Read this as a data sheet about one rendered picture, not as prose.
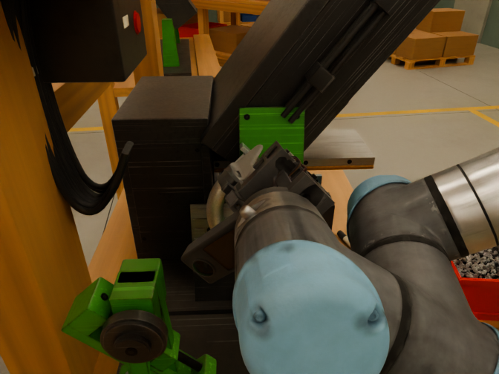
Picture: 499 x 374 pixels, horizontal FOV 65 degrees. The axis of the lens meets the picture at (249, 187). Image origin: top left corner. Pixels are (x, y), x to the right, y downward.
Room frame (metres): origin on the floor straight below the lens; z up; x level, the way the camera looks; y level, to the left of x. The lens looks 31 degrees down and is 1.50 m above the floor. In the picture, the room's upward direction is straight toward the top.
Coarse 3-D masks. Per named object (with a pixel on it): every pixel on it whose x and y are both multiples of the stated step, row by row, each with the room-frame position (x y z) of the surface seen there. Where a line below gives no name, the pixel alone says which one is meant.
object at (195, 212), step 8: (192, 208) 0.61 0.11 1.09; (200, 208) 0.61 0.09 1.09; (224, 208) 0.61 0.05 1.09; (192, 216) 0.61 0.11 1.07; (200, 216) 0.61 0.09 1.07; (224, 216) 0.61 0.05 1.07; (192, 224) 0.61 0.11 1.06; (200, 224) 0.61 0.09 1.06; (208, 224) 0.61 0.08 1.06; (192, 232) 0.60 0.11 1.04; (200, 232) 0.60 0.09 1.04; (192, 240) 0.60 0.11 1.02
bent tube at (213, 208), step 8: (240, 144) 0.63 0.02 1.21; (256, 160) 0.59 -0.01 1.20; (216, 184) 0.59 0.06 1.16; (216, 192) 0.58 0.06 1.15; (208, 200) 0.58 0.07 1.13; (216, 200) 0.57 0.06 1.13; (224, 200) 0.58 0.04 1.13; (208, 208) 0.57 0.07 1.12; (216, 208) 0.57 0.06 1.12; (208, 216) 0.57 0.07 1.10; (216, 216) 0.56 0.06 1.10; (216, 224) 0.56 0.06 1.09
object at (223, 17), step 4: (220, 12) 8.86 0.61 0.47; (224, 12) 8.95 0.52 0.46; (228, 12) 8.96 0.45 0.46; (220, 16) 8.86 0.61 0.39; (224, 16) 8.95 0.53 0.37; (228, 16) 8.96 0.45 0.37; (244, 16) 8.98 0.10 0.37; (248, 16) 8.99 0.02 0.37; (252, 16) 9.01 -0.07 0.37; (256, 16) 9.24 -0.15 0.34; (220, 20) 8.88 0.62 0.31; (224, 20) 8.95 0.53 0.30; (228, 20) 8.96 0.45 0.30; (244, 20) 8.98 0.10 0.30; (248, 20) 9.00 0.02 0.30; (252, 20) 9.01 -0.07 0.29; (228, 24) 8.84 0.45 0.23
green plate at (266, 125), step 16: (240, 112) 0.65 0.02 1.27; (256, 112) 0.65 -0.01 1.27; (272, 112) 0.65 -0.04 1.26; (240, 128) 0.64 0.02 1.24; (256, 128) 0.64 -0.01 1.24; (272, 128) 0.64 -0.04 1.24; (288, 128) 0.64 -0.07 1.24; (256, 144) 0.63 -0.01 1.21; (272, 144) 0.63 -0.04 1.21; (288, 144) 0.63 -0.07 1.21
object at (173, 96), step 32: (128, 96) 0.81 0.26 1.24; (160, 96) 0.81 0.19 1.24; (192, 96) 0.81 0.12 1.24; (128, 128) 0.68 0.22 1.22; (160, 128) 0.68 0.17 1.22; (192, 128) 0.69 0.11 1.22; (128, 160) 0.68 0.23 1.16; (160, 160) 0.68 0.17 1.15; (192, 160) 0.68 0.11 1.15; (128, 192) 0.68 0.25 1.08; (160, 192) 0.68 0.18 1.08; (192, 192) 0.68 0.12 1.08; (160, 224) 0.68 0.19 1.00; (160, 256) 0.68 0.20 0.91
